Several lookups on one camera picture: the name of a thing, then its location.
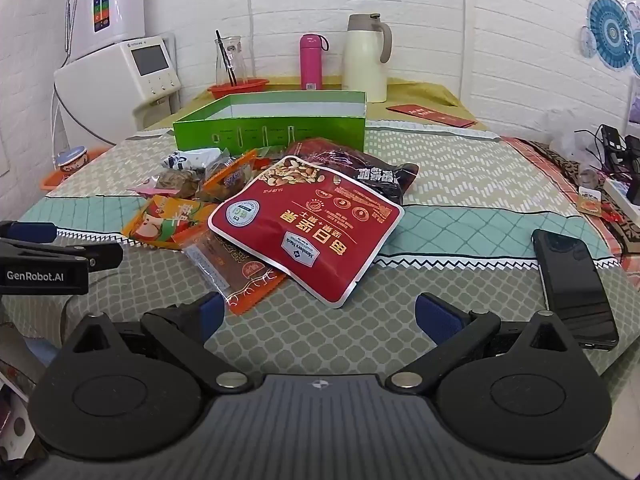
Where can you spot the white power strip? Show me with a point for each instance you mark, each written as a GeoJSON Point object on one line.
{"type": "Point", "coordinates": [622, 195]}

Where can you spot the cream thermos jug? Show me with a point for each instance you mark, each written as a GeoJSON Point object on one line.
{"type": "Point", "coordinates": [362, 65]}

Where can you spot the clear orange-trimmed snack packet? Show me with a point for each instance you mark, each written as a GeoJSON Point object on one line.
{"type": "Point", "coordinates": [235, 272]}

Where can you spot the white water purifier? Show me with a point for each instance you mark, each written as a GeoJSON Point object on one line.
{"type": "Point", "coordinates": [115, 10]}

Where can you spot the small clear orange snack packet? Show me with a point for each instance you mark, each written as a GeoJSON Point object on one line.
{"type": "Point", "coordinates": [230, 175]}

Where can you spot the yellow cloth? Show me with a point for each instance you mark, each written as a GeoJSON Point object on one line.
{"type": "Point", "coordinates": [415, 92]}

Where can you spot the clear pink-edged cracker packet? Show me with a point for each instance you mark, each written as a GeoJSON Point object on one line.
{"type": "Point", "coordinates": [175, 180]}

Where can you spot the red plastic basket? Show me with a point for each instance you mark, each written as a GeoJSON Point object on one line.
{"type": "Point", "coordinates": [235, 92]}

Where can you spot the pink thermos bottle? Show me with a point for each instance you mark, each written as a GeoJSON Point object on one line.
{"type": "Point", "coordinates": [311, 62]}

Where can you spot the orange apple-print snack packet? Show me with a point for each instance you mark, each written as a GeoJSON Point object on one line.
{"type": "Point", "coordinates": [160, 222]}

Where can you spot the small orange sachet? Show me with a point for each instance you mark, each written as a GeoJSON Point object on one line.
{"type": "Point", "coordinates": [589, 200]}

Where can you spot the dark maroon snack bag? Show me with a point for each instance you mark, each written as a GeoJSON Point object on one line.
{"type": "Point", "coordinates": [370, 170]}

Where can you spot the printed cup with blue lid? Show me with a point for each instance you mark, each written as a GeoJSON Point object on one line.
{"type": "Point", "coordinates": [72, 162]}

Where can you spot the clear plastic bag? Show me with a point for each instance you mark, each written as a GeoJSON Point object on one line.
{"type": "Point", "coordinates": [570, 135]}

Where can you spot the orange plastic basin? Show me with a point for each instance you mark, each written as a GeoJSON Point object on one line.
{"type": "Point", "coordinates": [52, 178]}

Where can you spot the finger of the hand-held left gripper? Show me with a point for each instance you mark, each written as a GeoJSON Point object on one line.
{"type": "Point", "coordinates": [107, 256]}
{"type": "Point", "coordinates": [32, 232]}

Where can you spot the white water dispenser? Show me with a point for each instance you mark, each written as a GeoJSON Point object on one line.
{"type": "Point", "coordinates": [100, 90]}

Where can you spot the blue round wall decoration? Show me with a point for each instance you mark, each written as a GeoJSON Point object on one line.
{"type": "Point", "coordinates": [607, 25]}

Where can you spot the leopard print cloth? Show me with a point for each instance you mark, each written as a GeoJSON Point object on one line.
{"type": "Point", "coordinates": [560, 160]}

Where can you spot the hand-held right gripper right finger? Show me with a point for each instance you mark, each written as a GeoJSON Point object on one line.
{"type": "Point", "coordinates": [435, 316]}

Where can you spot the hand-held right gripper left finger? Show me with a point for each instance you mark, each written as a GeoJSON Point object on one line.
{"type": "Point", "coordinates": [212, 312]}

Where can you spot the black smartphone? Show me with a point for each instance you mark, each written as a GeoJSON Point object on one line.
{"type": "Point", "coordinates": [570, 285]}

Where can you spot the green cardboard box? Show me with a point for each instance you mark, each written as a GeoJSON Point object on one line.
{"type": "Point", "coordinates": [270, 132]}

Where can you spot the red nut bag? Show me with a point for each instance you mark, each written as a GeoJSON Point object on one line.
{"type": "Point", "coordinates": [310, 230]}

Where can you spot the glass carafe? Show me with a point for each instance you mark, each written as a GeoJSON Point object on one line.
{"type": "Point", "coordinates": [239, 60]}

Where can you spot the black straw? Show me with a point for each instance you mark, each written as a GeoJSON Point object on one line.
{"type": "Point", "coordinates": [223, 52]}

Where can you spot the red envelope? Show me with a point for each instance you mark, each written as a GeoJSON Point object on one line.
{"type": "Point", "coordinates": [430, 115]}

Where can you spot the black power adapter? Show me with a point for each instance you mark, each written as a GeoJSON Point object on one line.
{"type": "Point", "coordinates": [612, 137]}

